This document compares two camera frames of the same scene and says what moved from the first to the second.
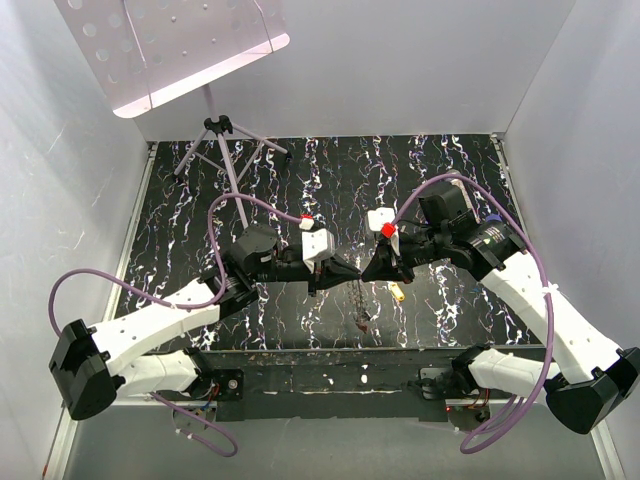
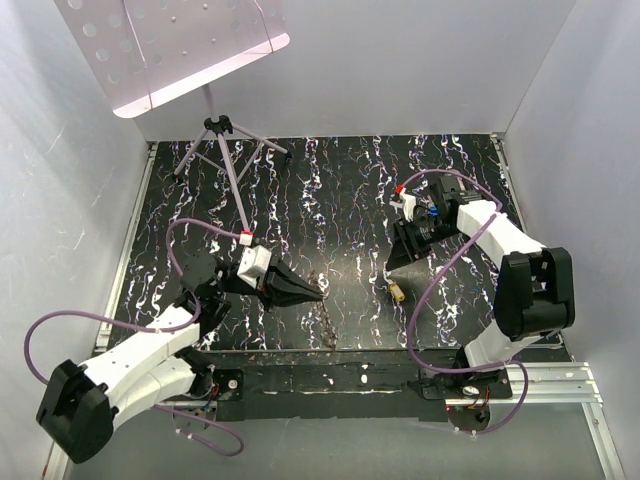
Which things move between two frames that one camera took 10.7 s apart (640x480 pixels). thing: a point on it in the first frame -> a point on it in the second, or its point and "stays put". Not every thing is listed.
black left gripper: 337,271 -> 271,288
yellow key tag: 396,290 stays put
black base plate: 329,385 stays put
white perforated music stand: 143,52 stays put
